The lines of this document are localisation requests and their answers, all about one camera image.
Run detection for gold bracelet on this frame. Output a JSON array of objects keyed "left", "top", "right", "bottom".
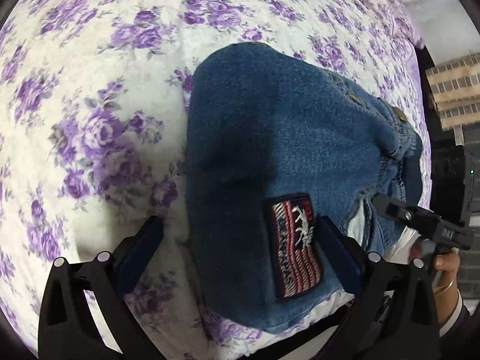
[{"left": 433, "top": 278, "right": 457, "bottom": 295}]

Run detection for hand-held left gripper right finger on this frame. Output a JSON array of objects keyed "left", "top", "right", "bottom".
[{"left": 317, "top": 215, "right": 440, "bottom": 360}]

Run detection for blue denim pants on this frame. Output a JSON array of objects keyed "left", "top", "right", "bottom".
[{"left": 185, "top": 42, "right": 425, "bottom": 335}]

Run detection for person's right hand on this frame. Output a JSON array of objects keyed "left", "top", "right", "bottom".
[{"left": 409, "top": 245, "right": 461, "bottom": 297}]

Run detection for person's right forearm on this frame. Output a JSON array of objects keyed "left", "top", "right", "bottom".
[{"left": 437, "top": 287, "right": 474, "bottom": 340}]

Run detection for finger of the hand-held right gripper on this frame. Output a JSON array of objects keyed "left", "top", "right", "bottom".
[{"left": 373, "top": 193, "right": 441, "bottom": 234}]

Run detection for wooden slatted crate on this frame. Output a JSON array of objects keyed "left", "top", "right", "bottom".
[{"left": 425, "top": 54, "right": 480, "bottom": 132}]

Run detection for black electronic device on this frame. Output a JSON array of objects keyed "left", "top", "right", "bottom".
[{"left": 431, "top": 125, "right": 480, "bottom": 227}]

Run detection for purple floral bed sheet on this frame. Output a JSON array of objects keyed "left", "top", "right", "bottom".
[{"left": 0, "top": 0, "right": 434, "bottom": 360}]

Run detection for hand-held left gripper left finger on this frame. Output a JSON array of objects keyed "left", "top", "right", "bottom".
[{"left": 38, "top": 215, "right": 164, "bottom": 360}]

